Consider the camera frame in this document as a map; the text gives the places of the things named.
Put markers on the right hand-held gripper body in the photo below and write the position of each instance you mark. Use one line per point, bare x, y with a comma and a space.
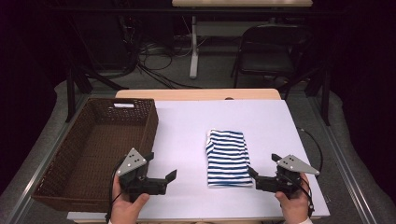
291, 174

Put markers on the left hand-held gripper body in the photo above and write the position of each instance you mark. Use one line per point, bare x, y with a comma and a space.
132, 165

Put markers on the blue white striped shirt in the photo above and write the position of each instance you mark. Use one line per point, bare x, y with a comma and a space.
228, 158

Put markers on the brown wicker basket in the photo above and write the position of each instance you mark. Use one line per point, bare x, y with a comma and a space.
93, 146

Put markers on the person's right hand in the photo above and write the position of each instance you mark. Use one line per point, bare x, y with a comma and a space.
295, 208

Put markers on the person's left hand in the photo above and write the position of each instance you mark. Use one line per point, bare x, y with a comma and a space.
124, 208

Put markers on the white board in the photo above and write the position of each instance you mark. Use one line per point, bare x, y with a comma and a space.
193, 130

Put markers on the light wooden table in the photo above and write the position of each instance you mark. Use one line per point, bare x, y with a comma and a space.
193, 94

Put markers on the black metal stand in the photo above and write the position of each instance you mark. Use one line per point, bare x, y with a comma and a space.
325, 96
71, 93

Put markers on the black folding chair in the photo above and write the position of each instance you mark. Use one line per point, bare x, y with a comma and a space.
267, 59

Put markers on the white-legged desk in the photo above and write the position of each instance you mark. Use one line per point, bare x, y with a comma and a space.
194, 46

